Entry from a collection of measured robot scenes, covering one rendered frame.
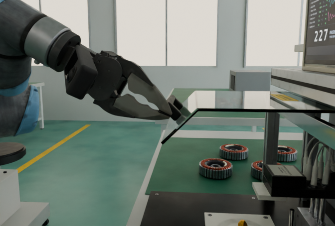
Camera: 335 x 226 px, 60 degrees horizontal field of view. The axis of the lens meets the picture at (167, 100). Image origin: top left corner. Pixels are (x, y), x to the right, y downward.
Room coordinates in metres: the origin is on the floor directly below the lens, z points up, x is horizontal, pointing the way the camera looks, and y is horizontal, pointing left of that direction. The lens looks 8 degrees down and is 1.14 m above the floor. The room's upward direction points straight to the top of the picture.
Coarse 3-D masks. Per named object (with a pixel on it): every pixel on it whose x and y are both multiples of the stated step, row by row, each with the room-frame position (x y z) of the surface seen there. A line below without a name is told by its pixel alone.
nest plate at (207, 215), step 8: (208, 216) 0.62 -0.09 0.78; (216, 216) 0.62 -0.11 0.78; (224, 216) 0.62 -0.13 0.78; (232, 216) 0.62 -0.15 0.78; (240, 216) 0.62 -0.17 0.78; (248, 216) 0.62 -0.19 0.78; (256, 216) 0.62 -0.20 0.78; (264, 216) 0.62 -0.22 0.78; (208, 224) 0.59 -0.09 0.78; (216, 224) 0.59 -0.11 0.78; (224, 224) 0.59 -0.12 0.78; (232, 224) 0.59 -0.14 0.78; (248, 224) 0.59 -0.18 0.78; (256, 224) 0.59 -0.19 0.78; (264, 224) 0.59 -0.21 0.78; (272, 224) 0.59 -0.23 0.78
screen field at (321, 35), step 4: (324, 28) 0.54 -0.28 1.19; (328, 28) 0.52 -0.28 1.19; (316, 32) 0.57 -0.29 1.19; (320, 32) 0.55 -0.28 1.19; (324, 32) 0.54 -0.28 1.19; (328, 32) 0.52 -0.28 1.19; (316, 36) 0.57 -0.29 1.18; (320, 36) 0.55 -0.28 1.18; (324, 36) 0.53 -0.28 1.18; (316, 40) 0.57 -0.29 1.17; (320, 40) 0.55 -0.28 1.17; (324, 40) 0.53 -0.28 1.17
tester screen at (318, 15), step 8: (312, 0) 0.60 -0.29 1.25; (320, 0) 0.56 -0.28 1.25; (328, 0) 0.53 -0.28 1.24; (312, 8) 0.60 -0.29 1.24; (320, 8) 0.56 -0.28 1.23; (328, 8) 0.53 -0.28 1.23; (312, 16) 0.59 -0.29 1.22; (320, 16) 0.56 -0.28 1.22; (328, 16) 0.52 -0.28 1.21; (312, 24) 0.59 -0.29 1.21; (320, 24) 0.55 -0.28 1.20; (328, 24) 0.52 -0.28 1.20; (312, 32) 0.59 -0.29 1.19; (312, 40) 0.59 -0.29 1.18; (328, 40) 0.52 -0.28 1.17; (312, 56) 0.58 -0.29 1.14; (320, 56) 0.54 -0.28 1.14; (328, 56) 0.51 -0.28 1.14
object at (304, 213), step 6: (300, 210) 0.57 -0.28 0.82; (306, 210) 0.57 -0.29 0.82; (300, 216) 0.56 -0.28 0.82; (306, 216) 0.55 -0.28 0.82; (312, 216) 0.54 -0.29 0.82; (300, 222) 0.56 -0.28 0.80; (306, 222) 0.53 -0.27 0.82; (312, 222) 0.52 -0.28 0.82; (318, 222) 0.52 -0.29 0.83; (324, 222) 0.52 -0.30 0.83; (330, 222) 0.52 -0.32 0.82
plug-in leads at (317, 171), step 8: (312, 152) 0.54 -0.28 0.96; (304, 160) 0.57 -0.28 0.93; (320, 160) 0.56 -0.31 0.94; (328, 160) 0.52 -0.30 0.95; (304, 168) 0.57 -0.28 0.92; (320, 168) 0.55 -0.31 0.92; (328, 168) 0.52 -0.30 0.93; (312, 176) 0.52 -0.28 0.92; (320, 176) 0.55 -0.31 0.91; (328, 176) 0.52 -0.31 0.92; (312, 184) 0.52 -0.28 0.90; (328, 184) 0.53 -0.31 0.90
